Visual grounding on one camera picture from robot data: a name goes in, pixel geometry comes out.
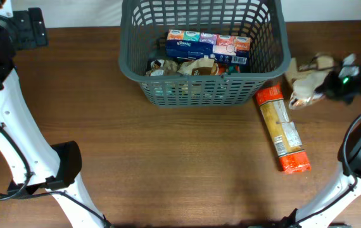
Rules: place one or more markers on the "grey plastic basket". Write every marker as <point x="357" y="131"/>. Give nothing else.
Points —
<point x="144" y="29"/>

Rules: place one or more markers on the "teal wet wipes pack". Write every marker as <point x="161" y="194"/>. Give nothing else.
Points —
<point x="166" y="90"/>

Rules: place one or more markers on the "Kleenex tissue multipack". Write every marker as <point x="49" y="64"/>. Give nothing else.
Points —
<point x="224" y="49"/>

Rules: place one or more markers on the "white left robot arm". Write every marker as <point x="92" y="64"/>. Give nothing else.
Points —
<point x="38" y="169"/>

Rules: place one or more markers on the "orange spaghetti packet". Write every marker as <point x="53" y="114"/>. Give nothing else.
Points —
<point x="283" y="133"/>

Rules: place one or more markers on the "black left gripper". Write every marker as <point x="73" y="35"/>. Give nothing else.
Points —
<point x="33" y="28"/>

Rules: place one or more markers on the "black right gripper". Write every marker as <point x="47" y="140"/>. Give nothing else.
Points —
<point x="327" y="88"/>

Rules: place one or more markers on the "green Nescafe coffee bag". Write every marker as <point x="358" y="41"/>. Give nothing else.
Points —
<point x="229" y="69"/>

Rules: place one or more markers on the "white rice bag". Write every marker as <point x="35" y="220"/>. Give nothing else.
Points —
<point x="304" y="79"/>

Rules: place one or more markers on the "beige nuts bag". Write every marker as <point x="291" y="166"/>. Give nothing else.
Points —
<point x="202" y="66"/>

